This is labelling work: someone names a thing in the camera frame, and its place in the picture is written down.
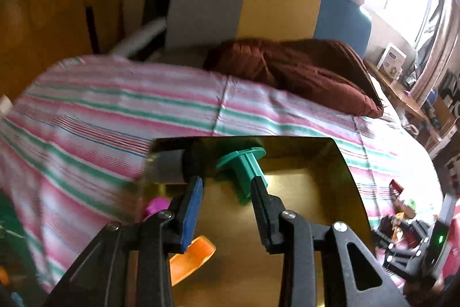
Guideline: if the pink plastic toy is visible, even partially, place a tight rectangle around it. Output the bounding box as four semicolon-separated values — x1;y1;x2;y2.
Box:
144;197;172;222

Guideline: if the wooden shelf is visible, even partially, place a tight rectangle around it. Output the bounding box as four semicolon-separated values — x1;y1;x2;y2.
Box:
364;59;430;122

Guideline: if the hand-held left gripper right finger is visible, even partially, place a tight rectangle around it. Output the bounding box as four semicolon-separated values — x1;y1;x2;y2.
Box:
250;176;410;307

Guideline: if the grey cylinder with black cap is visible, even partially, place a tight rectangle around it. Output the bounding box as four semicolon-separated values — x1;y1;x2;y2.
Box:
147;149;206;186

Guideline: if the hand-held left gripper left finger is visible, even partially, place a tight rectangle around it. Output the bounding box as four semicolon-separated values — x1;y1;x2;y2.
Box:
43;176;204;307

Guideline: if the striped bedsheet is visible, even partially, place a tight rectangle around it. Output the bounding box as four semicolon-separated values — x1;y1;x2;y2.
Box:
0;55;444;293

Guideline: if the white bed frame pipe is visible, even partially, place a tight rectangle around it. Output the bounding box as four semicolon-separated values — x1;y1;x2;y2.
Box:
111;18;168;60

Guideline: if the brown quilted pillow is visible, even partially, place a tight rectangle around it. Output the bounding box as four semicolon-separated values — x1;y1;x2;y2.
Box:
203;38;384;119

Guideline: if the green plastic spool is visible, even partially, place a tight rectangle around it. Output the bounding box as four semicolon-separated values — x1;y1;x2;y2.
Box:
216;147;269;206

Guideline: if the grey yellow blue headboard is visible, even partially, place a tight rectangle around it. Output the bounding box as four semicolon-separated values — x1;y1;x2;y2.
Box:
164;0;372;52

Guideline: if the white cardboard box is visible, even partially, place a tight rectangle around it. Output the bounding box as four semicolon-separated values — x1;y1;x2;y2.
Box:
377;44;408;73

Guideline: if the wooden wardrobe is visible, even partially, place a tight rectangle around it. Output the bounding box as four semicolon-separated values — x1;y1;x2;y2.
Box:
0;0;126;102

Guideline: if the grey side curtain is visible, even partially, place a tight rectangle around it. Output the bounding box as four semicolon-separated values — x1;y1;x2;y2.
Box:
408;0;460;104

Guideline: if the orange plastic toy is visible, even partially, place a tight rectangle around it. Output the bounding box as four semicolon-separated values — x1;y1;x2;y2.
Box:
169;236;217;287

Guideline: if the gold tin box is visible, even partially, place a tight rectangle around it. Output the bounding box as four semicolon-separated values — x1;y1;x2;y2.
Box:
144;136;372;307

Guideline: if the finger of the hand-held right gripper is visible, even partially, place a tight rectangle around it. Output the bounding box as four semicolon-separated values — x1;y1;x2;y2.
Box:
381;215;434;246
375;239;430;281

